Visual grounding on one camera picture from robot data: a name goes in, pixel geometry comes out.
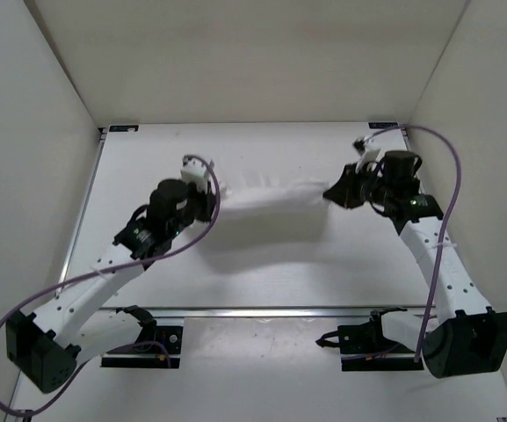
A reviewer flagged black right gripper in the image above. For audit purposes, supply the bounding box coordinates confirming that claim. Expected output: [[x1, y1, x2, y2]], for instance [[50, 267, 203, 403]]
[[326, 163, 395, 210]]

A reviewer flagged white pleated skirt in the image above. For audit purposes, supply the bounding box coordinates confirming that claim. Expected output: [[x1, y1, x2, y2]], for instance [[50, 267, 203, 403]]
[[215, 172, 330, 228]]

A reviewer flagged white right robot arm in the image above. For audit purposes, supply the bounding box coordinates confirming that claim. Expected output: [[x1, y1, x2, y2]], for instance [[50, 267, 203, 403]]
[[323, 150, 507, 379]]

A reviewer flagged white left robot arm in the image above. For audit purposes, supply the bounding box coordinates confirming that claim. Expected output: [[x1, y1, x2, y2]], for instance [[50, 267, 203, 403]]
[[4, 176, 221, 394]]

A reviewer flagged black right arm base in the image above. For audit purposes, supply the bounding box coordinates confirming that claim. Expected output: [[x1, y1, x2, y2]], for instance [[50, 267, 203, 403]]
[[315, 307, 424, 372]]

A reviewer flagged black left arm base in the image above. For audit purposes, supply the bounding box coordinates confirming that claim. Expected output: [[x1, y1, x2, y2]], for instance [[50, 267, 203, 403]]
[[100, 305, 184, 369]]

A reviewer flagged left corner label sticker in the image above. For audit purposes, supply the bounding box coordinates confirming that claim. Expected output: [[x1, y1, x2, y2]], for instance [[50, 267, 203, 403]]
[[108, 125, 140, 133]]

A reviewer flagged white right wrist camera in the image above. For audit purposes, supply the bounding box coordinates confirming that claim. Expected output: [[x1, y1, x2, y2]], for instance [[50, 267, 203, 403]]
[[352, 135, 380, 173]]

